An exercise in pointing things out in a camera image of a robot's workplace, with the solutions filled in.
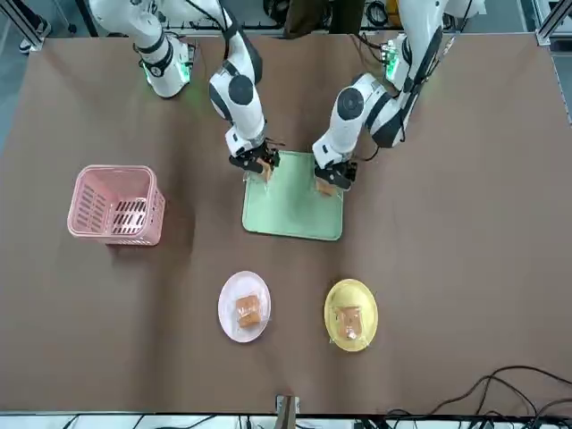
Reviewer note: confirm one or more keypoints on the pale pinkish white plate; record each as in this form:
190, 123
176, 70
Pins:
230, 295

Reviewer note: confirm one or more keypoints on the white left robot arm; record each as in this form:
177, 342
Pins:
348, 120

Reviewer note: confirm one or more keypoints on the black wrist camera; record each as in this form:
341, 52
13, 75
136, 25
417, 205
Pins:
250, 164
335, 179

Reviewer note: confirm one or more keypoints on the person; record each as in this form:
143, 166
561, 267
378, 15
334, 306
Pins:
313, 18

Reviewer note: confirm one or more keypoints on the person's foot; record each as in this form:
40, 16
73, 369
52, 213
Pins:
33, 36

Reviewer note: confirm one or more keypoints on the yellow round plate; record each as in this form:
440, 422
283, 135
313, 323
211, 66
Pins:
333, 308

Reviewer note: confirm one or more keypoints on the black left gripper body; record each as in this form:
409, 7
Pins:
347, 172

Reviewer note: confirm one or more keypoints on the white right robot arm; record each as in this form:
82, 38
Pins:
241, 111

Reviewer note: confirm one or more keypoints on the green rectangular tray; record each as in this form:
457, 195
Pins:
295, 210

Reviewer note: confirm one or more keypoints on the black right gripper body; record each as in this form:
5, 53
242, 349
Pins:
267, 154

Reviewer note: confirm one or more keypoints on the small pink plastic basket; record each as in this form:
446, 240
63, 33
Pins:
80, 230

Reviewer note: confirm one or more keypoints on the aluminium frame post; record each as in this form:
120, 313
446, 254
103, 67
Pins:
287, 413
547, 27

